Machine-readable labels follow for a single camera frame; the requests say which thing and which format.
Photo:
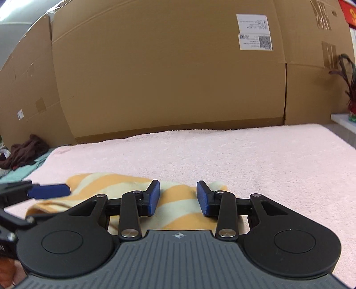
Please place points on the dark red leafed potted plant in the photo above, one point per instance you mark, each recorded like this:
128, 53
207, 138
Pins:
351, 94

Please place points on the large wide cardboard box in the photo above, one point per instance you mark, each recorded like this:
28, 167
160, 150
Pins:
167, 83

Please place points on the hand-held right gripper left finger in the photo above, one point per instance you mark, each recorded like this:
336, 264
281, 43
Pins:
153, 198

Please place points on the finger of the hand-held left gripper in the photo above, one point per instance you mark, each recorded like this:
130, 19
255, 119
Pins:
16, 221
50, 191

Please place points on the dark brown cloth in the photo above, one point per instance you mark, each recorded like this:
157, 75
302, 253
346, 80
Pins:
25, 151

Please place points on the pink terry blanket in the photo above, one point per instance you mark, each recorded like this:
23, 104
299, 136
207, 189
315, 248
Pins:
222, 155

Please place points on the cardboard box with small label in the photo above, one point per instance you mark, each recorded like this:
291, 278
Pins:
27, 83

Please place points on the white desk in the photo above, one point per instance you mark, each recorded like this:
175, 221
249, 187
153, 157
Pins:
340, 119

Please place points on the red wall calendar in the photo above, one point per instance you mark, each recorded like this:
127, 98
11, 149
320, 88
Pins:
349, 12

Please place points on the low plain cardboard box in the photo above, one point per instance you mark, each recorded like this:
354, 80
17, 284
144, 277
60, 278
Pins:
308, 94

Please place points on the cardboard box with printed marks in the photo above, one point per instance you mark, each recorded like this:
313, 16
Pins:
303, 33

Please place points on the orange white striped shirt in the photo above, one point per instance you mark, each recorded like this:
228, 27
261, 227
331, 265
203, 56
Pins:
178, 205

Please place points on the person's left hand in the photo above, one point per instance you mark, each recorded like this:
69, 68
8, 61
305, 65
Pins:
8, 271

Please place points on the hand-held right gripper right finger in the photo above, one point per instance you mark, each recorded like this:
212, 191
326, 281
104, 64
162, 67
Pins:
202, 197

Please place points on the teal bed sheet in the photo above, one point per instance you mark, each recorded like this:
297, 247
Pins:
22, 172

